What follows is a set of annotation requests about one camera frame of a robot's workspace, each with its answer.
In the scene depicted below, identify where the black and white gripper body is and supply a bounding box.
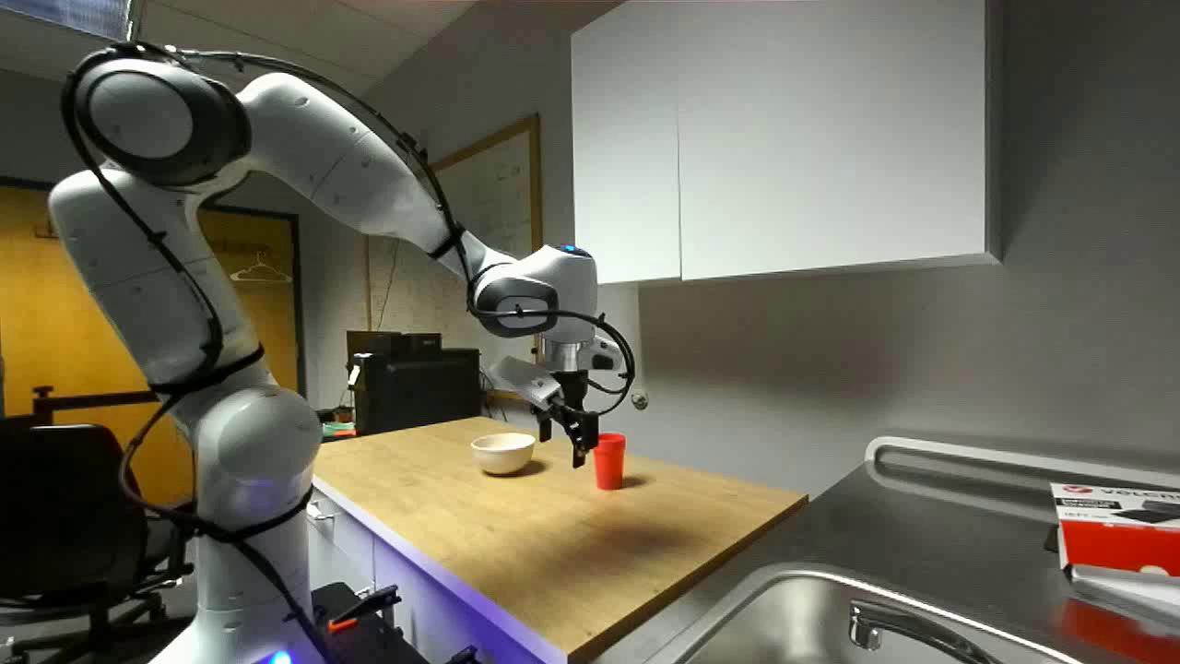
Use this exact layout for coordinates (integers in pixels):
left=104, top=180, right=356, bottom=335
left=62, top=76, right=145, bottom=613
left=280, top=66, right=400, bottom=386
left=494, top=338, right=622, bottom=424

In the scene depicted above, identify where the red plastic cup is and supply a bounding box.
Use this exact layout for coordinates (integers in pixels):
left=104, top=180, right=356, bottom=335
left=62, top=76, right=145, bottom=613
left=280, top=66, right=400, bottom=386
left=595, top=432, right=628, bottom=491

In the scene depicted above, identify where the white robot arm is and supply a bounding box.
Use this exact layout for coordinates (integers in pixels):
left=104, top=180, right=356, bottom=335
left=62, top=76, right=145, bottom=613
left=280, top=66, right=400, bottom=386
left=48, top=42, right=613, bottom=664

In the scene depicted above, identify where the white ceramic bowl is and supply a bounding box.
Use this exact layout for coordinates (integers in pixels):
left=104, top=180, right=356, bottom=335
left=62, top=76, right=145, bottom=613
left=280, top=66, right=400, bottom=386
left=472, top=432, right=536, bottom=477

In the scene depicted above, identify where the framed whiteboard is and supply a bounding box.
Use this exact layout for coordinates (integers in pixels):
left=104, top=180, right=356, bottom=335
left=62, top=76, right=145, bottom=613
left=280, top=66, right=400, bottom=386
left=436, top=113, right=541, bottom=254

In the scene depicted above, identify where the white base cabinet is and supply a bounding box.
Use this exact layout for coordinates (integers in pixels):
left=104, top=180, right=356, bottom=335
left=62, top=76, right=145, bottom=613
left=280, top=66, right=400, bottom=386
left=307, top=481, right=547, bottom=664

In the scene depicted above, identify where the stainless steel sink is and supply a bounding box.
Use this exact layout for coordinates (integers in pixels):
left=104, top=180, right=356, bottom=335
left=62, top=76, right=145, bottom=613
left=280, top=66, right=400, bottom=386
left=654, top=565, right=1079, bottom=664

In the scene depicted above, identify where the chrome faucet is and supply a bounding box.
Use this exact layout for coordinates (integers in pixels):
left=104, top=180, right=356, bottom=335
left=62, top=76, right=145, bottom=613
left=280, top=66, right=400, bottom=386
left=848, top=603, right=999, bottom=664

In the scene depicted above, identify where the yellow wooden door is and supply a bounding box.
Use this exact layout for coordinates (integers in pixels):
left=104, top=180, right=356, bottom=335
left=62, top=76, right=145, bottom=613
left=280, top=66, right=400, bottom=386
left=0, top=180, right=307, bottom=510

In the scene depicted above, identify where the black office chair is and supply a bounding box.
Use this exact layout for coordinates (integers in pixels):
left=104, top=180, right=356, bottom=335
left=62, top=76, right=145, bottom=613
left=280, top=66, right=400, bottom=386
left=0, top=421, right=183, bottom=664

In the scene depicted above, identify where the red and white box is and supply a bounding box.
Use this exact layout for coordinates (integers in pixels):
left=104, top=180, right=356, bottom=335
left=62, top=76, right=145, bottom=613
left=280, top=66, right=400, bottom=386
left=1051, top=481, right=1180, bottom=613

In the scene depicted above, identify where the white wall cabinet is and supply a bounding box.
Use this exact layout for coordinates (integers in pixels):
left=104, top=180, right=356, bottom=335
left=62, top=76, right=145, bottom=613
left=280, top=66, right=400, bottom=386
left=570, top=0, right=999, bottom=282

